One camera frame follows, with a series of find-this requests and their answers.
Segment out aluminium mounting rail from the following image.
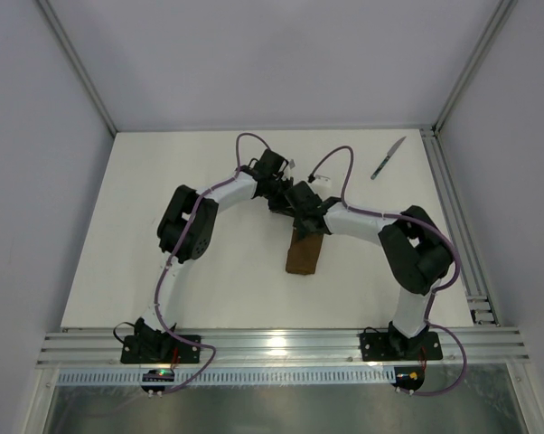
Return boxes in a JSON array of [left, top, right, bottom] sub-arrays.
[[36, 326, 530, 368]]

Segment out left aluminium frame post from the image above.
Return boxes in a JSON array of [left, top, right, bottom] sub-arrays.
[[33, 0, 118, 137]]

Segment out brown cloth napkin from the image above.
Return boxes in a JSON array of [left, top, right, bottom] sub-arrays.
[[285, 230, 324, 276]]

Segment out right side aluminium rail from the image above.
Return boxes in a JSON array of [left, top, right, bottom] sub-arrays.
[[420, 127, 501, 327]]

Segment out slotted cable duct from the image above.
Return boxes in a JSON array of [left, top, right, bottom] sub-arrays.
[[56, 365, 396, 387]]

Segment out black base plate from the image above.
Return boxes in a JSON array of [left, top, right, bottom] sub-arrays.
[[358, 325, 444, 362], [120, 334, 201, 364]]

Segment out aluminium frame post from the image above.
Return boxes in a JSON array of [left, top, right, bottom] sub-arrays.
[[432, 0, 518, 135], [33, 0, 118, 137]]

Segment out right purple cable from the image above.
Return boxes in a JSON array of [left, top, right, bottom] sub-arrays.
[[308, 146, 470, 398]]

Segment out right aluminium frame post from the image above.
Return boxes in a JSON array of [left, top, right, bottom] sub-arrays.
[[432, 0, 518, 135]]

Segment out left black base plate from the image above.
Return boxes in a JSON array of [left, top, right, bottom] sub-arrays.
[[120, 334, 201, 364]]

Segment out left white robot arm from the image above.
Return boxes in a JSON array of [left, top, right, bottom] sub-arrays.
[[122, 149, 295, 363]]

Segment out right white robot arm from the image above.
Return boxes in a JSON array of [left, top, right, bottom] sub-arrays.
[[285, 182, 457, 362]]

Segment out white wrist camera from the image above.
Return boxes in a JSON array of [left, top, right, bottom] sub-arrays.
[[284, 159, 295, 179], [308, 175, 332, 192]]

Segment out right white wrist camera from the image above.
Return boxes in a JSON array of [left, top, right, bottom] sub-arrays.
[[308, 175, 332, 192]]

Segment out knife with green handle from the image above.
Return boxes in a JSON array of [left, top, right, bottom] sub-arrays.
[[370, 137, 407, 180]]

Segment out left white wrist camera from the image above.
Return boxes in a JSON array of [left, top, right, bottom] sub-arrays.
[[284, 159, 295, 179]]

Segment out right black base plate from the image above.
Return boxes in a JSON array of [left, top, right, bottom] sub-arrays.
[[358, 325, 444, 362]]

